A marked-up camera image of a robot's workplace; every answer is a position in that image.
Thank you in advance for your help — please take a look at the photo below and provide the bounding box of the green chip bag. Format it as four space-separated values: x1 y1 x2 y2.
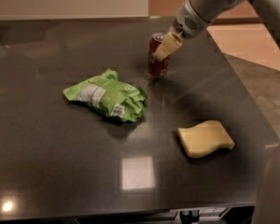
63 69 147 122

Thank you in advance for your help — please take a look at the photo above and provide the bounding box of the yellow wavy sponge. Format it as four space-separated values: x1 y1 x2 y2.
177 120 235 159

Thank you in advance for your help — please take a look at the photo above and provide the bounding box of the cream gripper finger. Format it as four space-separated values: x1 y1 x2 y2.
153 32 183 62

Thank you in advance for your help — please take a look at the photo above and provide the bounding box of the red coke can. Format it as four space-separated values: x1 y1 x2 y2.
147 33 170 77

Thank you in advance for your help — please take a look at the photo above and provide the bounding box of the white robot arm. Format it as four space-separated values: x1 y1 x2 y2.
153 0 280 224

